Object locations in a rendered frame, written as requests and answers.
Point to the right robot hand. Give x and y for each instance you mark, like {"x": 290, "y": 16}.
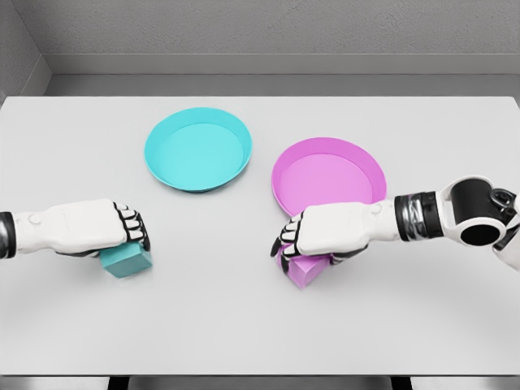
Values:
{"x": 329, "y": 229}

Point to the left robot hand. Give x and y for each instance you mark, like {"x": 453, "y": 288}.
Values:
{"x": 97, "y": 225}

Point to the pink block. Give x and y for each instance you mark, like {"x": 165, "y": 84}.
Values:
{"x": 304, "y": 270}

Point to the teal block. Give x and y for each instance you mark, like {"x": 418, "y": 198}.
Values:
{"x": 128, "y": 262}

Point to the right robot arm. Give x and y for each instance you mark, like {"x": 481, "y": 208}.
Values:
{"x": 443, "y": 211}

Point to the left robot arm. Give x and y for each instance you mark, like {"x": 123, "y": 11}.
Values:
{"x": 28, "y": 231}

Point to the pink plate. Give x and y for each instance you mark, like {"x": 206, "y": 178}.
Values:
{"x": 327, "y": 176}

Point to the teal plate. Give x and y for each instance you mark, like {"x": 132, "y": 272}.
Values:
{"x": 198, "y": 149}

